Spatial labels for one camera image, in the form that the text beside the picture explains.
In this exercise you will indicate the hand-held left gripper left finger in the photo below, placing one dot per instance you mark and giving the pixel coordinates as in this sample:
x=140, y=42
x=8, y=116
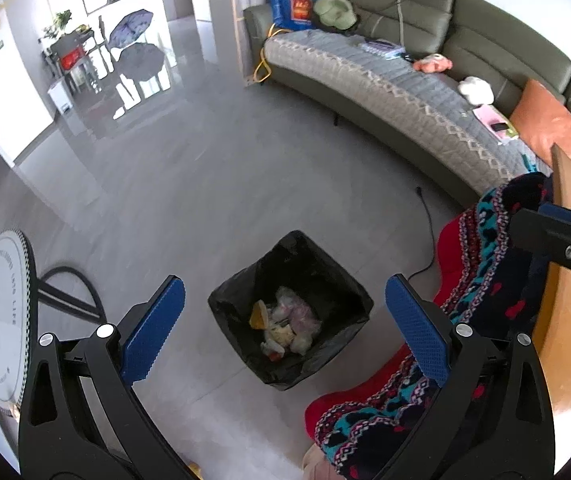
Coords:
x=153, y=327

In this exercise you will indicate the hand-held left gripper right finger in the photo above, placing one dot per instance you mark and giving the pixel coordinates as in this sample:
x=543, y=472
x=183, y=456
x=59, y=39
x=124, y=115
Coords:
x=418, y=325

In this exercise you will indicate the black-lined trash bin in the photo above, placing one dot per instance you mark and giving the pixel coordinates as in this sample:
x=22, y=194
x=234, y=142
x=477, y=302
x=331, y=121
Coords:
x=245, y=285

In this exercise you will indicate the orange peel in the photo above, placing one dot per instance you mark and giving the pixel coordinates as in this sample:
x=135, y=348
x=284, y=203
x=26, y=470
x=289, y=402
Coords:
x=258, y=316

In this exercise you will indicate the clear bag of pink shreds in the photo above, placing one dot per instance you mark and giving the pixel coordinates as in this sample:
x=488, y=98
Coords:
x=305, y=317

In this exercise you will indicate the clear plastic bag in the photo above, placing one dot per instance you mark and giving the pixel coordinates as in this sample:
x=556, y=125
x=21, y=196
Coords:
x=303, y=344

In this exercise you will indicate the beige powder packet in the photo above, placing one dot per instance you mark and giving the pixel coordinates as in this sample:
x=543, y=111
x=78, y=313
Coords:
x=280, y=336

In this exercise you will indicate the clear plastic wrap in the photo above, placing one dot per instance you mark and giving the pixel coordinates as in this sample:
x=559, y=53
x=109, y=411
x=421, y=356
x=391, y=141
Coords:
x=285, y=300

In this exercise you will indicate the patterned red knit blanket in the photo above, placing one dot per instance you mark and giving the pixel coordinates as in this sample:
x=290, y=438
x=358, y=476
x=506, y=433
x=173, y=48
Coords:
x=490, y=280

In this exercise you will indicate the long orange cushion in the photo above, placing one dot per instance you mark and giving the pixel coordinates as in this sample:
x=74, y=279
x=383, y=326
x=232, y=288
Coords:
x=550, y=120

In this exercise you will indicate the black phone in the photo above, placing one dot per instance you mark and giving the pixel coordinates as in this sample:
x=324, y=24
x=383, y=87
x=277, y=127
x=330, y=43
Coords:
x=498, y=126

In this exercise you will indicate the pink book with remote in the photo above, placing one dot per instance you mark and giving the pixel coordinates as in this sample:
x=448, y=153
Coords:
x=485, y=116

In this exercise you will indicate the white plush toy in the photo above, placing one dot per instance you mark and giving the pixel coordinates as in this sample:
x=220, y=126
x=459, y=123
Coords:
x=476, y=90

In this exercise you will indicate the pink plush toy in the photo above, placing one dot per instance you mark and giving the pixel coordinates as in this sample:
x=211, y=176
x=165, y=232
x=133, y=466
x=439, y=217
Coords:
x=433, y=63

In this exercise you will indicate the green leather sofa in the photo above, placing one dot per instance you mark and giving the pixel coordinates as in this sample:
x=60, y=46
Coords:
x=490, y=25

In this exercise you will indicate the grey quilted sofa cover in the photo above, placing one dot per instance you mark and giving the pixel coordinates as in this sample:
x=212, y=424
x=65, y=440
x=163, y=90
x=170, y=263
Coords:
x=375, y=85

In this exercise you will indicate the white floor appliance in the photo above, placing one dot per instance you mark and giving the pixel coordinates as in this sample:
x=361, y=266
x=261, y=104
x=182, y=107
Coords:
x=60, y=96

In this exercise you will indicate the purple striped packet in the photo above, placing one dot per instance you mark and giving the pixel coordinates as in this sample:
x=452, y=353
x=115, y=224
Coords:
x=380, y=48

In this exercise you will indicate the grey open umbrella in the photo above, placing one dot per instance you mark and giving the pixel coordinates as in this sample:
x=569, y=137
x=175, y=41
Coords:
x=140, y=60

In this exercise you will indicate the dark plant table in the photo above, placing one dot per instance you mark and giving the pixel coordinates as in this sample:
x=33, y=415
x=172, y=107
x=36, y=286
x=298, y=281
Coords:
x=78, y=60

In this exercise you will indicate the red box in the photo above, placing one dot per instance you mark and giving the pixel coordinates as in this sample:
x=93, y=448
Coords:
x=72, y=59

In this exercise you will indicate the blue open umbrella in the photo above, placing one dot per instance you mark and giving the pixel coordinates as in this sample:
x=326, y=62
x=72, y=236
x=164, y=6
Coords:
x=130, y=27

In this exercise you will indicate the green plush hat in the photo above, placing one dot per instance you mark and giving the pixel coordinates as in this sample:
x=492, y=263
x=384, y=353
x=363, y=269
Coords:
x=334, y=12

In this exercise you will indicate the potted green plant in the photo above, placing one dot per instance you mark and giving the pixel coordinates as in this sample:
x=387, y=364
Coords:
x=58, y=22

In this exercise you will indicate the blue shopping bag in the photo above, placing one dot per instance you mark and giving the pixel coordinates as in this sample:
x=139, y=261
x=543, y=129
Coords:
x=293, y=2

